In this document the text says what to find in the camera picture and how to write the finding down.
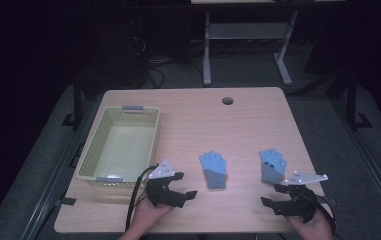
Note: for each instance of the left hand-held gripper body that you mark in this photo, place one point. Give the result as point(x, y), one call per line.
point(160, 191)

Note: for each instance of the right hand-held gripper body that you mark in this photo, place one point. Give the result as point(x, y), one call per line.
point(303, 201)

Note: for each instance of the blue and grey glove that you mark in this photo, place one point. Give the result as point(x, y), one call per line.
point(214, 170)
point(273, 168)

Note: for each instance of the pale yellow plastic basket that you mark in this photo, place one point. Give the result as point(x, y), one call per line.
point(121, 150)

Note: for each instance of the person's left hand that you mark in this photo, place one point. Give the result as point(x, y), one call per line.
point(148, 216)

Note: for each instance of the person's right hand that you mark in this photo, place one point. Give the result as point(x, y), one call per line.
point(318, 230)

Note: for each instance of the black tape strip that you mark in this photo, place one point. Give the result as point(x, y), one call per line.
point(330, 201)
point(68, 201)

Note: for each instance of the black metal stand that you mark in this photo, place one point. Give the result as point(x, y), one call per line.
point(77, 100)
point(352, 100)

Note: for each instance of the metal floor rail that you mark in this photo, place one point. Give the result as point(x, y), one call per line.
point(371, 160)
point(54, 176)

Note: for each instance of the grey metal table frame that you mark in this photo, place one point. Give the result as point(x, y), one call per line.
point(244, 30)

